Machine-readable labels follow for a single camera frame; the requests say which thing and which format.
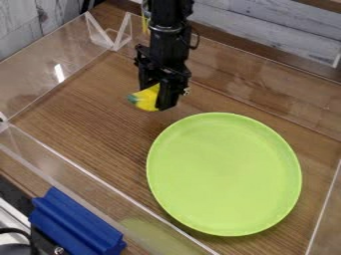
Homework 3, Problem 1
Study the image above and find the clear acrylic front barrier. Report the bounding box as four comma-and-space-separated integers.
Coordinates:
0, 113, 218, 255

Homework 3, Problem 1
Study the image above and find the black cable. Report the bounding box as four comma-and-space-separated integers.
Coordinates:
0, 227, 35, 255

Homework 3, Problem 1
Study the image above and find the yellow toy banana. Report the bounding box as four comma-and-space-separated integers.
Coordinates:
129, 84, 161, 112

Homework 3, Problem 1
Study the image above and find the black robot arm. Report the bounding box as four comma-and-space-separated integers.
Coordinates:
130, 0, 198, 112

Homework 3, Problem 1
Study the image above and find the yellow labelled tin can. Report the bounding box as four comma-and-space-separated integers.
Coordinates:
142, 1, 151, 35

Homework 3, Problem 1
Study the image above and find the blue plastic clamp block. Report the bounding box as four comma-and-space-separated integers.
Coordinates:
30, 187, 127, 255

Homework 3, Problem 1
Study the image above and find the clear acrylic corner bracket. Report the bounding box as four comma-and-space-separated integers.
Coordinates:
84, 12, 133, 52

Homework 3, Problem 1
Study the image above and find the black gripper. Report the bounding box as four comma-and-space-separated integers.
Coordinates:
135, 25, 191, 111

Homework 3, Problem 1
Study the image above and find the green round plate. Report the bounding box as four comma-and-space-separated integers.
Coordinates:
147, 113, 302, 236

